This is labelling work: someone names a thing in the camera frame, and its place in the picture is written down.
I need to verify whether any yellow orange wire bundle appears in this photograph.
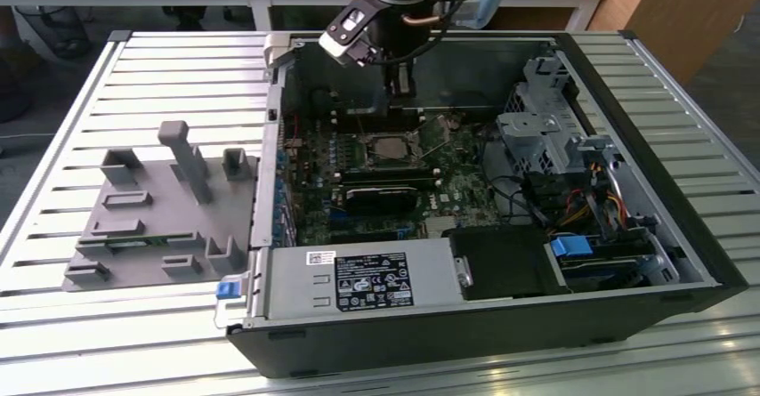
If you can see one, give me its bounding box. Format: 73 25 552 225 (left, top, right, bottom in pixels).
557 190 632 233

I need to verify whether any wooden cabinet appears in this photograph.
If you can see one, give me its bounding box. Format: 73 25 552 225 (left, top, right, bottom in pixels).
585 0 760 86

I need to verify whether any black open PC case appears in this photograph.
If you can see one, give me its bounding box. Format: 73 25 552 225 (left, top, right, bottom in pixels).
224 29 749 380

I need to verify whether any black CPU socket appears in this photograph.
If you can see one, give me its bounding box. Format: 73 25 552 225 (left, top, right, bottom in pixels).
353 131 426 169

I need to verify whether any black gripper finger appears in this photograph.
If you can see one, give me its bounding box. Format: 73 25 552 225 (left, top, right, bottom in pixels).
382 61 400 107
405 60 418 109

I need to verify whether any grey plastic parts rack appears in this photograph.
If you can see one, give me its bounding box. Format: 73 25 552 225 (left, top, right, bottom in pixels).
60 119 264 295

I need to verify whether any silver metal drive cage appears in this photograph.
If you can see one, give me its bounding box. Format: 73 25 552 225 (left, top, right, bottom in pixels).
493 54 625 180

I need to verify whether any green motherboard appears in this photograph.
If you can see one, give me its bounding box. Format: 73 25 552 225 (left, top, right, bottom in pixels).
277 109 521 246

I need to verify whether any green RAM stick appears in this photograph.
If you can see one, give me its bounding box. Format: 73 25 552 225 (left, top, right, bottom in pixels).
104 234 198 251

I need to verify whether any blue disk carrier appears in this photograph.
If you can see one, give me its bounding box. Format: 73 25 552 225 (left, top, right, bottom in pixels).
548 234 594 260

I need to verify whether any small silver heatsink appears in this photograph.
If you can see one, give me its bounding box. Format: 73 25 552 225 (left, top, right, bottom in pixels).
422 216 472 239

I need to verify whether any square silver CPU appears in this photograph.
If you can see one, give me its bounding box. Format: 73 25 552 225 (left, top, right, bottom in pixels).
370 139 412 160

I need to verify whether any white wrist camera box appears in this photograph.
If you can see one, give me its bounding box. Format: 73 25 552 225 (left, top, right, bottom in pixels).
317 0 382 68

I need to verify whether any black graphics card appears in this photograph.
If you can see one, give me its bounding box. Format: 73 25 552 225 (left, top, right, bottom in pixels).
341 184 420 214

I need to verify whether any black cable bundle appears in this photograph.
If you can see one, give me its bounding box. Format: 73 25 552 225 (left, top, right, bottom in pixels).
481 174 557 229

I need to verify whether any black plastic fan shroud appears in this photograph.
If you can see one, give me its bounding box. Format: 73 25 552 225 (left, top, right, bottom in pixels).
442 225 576 303

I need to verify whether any silver power supply unit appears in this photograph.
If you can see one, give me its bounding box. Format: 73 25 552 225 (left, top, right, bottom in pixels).
258 237 474 322

